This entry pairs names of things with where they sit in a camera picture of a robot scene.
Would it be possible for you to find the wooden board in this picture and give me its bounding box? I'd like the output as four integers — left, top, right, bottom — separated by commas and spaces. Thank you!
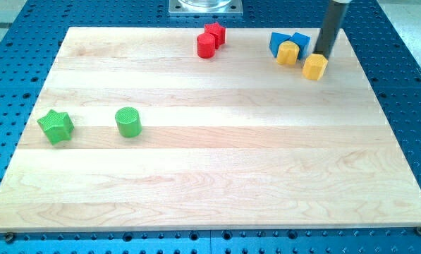
0, 27, 421, 232

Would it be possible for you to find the red cylinder block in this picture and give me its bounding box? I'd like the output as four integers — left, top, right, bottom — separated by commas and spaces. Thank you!
197, 32, 215, 59

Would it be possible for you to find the yellow heart block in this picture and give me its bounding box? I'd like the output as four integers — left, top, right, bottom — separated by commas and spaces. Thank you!
276, 41, 300, 65

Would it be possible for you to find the blue block left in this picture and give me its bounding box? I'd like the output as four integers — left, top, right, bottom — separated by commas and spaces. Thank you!
269, 32, 291, 58

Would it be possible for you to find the blue block right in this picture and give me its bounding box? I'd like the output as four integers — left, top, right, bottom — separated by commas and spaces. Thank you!
290, 32, 310, 60

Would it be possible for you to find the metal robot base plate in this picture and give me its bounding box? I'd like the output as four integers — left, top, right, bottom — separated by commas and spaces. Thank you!
168, 0, 243, 16

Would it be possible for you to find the blue block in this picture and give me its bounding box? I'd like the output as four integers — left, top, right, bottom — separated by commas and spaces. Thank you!
290, 32, 310, 60
269, 32, 291, 58

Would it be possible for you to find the board stop screw left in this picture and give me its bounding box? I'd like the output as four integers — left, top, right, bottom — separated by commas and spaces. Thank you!
3, 232, 16, 243

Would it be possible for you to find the green cylinder block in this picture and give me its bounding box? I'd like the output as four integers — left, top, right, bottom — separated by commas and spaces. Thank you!
115, 107, 142, 138

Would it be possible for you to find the yellow hexagon block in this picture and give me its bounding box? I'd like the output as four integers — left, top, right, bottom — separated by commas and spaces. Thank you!
303, 54, 329, 80

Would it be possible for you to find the red star block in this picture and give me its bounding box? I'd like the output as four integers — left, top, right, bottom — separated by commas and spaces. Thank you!
204, 22, 226, 49

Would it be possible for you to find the green star block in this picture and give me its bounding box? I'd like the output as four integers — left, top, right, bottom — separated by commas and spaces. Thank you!
37, 109, 74, 145

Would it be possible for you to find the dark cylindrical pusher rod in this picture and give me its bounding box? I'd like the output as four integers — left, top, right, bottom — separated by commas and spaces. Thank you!
313, 0, 350, 59

